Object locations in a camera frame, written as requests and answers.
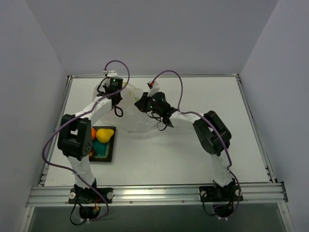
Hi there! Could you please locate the translucent white plastic bag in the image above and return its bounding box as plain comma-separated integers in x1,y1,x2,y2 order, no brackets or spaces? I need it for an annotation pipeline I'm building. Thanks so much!
92,81,156,133

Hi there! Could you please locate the yellow fake pear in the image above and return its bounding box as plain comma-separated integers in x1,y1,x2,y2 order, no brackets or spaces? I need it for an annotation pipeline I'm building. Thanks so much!
96,128,114,144

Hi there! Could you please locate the orange fake persimmon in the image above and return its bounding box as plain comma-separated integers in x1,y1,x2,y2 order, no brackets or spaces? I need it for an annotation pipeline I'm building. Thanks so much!
91,128,97,140

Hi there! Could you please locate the dark brown fake fruit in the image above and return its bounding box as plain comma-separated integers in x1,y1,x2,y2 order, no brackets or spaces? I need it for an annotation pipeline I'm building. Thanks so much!
89,149,95,157

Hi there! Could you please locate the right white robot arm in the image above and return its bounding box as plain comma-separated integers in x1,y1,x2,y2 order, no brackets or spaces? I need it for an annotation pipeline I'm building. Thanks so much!
135,92,237,200

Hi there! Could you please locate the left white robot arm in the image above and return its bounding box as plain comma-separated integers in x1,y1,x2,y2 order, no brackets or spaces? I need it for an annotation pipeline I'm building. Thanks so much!
57,77,123,203

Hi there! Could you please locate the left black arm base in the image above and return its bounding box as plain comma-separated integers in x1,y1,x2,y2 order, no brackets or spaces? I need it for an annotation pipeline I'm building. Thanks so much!
68,185,114,223

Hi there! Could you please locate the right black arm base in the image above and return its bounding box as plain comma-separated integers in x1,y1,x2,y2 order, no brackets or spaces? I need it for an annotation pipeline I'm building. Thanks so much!
199,185,243,221

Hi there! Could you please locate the square teal ceramic plate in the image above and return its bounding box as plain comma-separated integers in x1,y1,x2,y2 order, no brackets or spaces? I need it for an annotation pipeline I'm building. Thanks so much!
89,126,116,163

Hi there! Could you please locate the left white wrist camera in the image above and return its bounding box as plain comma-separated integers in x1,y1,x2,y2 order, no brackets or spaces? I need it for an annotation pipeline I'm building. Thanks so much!
103,70,118,76

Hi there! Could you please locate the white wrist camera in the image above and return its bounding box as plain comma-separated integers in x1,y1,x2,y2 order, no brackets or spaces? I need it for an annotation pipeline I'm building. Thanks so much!
147,81,160,97
103,70,118,76

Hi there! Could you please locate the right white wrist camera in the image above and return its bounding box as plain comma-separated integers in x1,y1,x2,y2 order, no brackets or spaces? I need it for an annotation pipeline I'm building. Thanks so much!
147,81,160,97

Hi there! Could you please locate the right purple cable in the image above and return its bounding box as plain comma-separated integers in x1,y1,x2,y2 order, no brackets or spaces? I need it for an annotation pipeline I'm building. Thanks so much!
148,70,243,218

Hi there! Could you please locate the purple cable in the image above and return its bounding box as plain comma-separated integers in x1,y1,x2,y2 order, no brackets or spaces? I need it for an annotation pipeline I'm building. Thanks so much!
148,70,243,218
42,60,131,222

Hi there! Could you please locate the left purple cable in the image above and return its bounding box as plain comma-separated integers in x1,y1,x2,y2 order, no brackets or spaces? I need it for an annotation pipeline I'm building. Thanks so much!
42,60,131,222

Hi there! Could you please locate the aluminium front rail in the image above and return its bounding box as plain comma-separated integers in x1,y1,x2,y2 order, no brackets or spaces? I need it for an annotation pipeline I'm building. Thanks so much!
26,183,288,207

